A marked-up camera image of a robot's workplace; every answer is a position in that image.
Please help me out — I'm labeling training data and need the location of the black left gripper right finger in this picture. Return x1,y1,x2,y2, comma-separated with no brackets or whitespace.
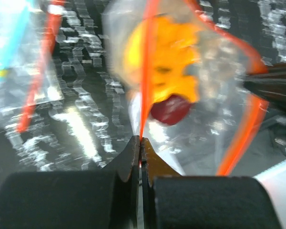
142,138,281,229

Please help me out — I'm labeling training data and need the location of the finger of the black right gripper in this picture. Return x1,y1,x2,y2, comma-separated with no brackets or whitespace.
243,63,286,114

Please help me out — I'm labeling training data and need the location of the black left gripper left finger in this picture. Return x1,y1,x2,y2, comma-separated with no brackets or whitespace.
0,136,140,229

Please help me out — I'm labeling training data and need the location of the dark red apple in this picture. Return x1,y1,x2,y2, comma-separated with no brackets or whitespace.
150,94,193,125

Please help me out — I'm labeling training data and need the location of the orange zipper clear bag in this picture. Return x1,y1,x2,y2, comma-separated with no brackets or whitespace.
103,0,267,176

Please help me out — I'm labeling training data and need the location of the orange ginger piece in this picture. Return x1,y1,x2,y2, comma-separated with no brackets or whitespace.
151,16,202,103

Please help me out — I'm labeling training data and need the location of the yellow bell pepper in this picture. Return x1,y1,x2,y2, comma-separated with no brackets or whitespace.
123,21,146,92

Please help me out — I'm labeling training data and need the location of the blue zipper clear bag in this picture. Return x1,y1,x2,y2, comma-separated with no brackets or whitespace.
0,0,35,82

